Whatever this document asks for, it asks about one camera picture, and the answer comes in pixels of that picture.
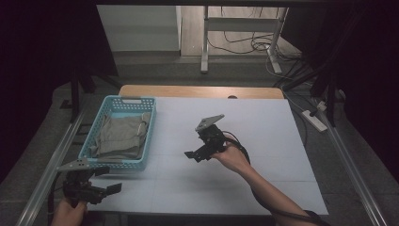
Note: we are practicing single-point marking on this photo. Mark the blue plastic basket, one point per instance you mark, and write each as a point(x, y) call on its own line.
point(150, 125)

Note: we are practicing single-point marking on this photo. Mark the white table mat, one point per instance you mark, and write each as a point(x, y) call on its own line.
point(269, 141)

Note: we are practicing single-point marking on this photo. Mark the black metal stand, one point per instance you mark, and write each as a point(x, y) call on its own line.
point(331, 94)
point(74, 94)

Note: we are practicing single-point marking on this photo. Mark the aluminium rail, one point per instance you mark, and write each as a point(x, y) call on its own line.
point(354, 169)
point(47, 175)

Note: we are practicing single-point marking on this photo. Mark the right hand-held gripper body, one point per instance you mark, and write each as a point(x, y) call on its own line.
point(213, 138)

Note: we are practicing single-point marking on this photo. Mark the person's right hand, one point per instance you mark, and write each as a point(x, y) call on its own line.
point(233, 158)

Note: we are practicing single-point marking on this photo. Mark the white metal desk frame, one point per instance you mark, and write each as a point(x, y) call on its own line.
point(240, 24)

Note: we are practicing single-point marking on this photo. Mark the white wall panel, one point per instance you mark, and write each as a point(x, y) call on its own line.
point(138, 28)

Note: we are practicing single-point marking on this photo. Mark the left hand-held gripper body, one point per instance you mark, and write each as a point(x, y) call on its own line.
point(78, 188)

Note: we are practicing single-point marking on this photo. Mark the dark curtain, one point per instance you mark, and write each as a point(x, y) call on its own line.
point(37, 62)
point(370, 62)

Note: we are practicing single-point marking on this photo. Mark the white power strip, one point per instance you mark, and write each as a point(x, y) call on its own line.
point(314, 121)

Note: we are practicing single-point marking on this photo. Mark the wooden table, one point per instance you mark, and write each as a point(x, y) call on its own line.
point(194, 91)

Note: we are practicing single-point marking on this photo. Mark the grey pants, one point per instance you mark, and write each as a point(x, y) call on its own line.
point(120, 136)

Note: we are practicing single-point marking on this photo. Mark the person's left hand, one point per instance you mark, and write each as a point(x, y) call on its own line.
point(67, 215)

